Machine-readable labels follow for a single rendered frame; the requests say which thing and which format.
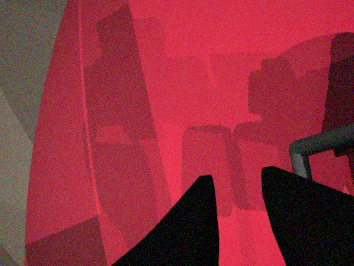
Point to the red plastic tray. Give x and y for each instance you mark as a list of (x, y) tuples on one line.
[(341, 140)]

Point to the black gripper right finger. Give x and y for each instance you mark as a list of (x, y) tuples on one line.
[(313, 224)]

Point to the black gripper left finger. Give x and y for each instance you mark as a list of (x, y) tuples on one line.
[(186, 236)]

